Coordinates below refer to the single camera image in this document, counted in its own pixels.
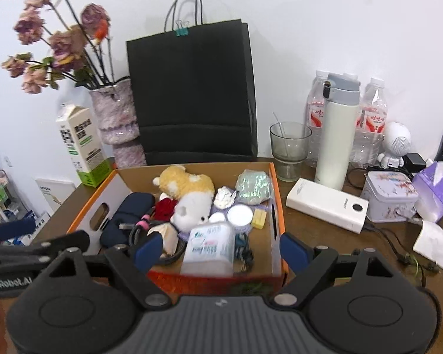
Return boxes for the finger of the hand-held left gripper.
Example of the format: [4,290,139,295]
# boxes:
[0,230,92,266]
[0,217,37,243]

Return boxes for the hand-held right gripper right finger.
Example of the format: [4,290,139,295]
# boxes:
[273,232,396,307]

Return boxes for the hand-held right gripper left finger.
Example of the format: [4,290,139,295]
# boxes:
[47,233,172,310]

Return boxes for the grey braided cable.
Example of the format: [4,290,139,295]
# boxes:
[127,219,188,267]

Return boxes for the red artificial flower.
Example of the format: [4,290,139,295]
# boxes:
[154,198,177,219]

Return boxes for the navy zip case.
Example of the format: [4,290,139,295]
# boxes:
[99,192,156,249]

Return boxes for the yellow bar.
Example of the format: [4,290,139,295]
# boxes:
[251,208,268,229]

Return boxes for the blue yellow packet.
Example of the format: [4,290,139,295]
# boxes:
[234,232,255,267]

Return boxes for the clear plastic container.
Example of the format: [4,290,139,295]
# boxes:
[180,221,237,277]

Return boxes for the white round puck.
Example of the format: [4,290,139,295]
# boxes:
[227,204,254,228]

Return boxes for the red cardboard box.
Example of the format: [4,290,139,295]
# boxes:
[66,161,289,293]

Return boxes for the yellow white plush toy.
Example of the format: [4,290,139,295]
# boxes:
[152,165,216,234]

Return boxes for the iridescent ball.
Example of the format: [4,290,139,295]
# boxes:
[235,169,274,205]

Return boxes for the small white figurine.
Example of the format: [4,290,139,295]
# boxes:
[214,186,238,209]

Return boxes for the wooden desktop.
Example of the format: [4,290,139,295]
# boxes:
[33,157,443,354]

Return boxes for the white flat box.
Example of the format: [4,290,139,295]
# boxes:
[35,177,77,217]

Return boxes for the white power bank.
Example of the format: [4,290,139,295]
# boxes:
[286,177,370,234]

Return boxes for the white green milk carton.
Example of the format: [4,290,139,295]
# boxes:
[56,104,114,189]

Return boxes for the glass cup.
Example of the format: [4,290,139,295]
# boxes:
[269,121,313,183]

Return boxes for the green black neckband earphones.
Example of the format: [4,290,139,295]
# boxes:
[368,224,442,289]

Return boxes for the decorated tin box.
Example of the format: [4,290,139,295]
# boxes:
[361,170,420,223]

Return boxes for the white thermos bottle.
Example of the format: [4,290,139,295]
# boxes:
[314,73,361,191]

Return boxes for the clear stirrer stick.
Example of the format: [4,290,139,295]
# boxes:
[272,112,293,160]

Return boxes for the purple textured vase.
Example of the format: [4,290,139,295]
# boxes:
[89,77,148,169]

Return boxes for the white tissue paper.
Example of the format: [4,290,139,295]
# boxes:
[413,220,443,280]

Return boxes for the white round robot speaker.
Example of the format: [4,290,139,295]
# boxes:
[377,121,413,171]

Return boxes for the black charger adapter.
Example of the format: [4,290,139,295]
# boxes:
[404,153,428,173]

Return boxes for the purple tissue pack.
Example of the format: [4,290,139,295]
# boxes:
[411,161,443,222]

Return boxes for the black paper bag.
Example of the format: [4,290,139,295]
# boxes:
[126,0,259,166]

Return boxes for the vase with dried roses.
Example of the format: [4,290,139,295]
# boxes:
[1,0,131,95]

